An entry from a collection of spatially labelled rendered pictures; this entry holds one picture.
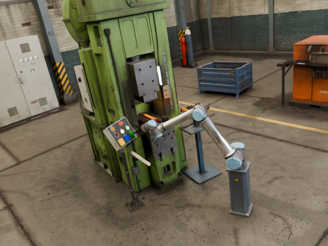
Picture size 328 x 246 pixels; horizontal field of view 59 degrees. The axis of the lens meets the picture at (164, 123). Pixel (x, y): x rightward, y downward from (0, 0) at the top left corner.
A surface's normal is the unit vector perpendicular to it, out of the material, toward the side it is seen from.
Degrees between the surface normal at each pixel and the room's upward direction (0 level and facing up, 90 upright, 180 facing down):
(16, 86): 90
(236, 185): 90
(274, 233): 0
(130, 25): 90
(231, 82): 90
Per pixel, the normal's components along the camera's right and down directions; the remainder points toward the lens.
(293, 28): -0.74, 0.37
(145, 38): 0.55, 0.25
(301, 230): -0.15, -0.91
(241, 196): -0.47, 0.40
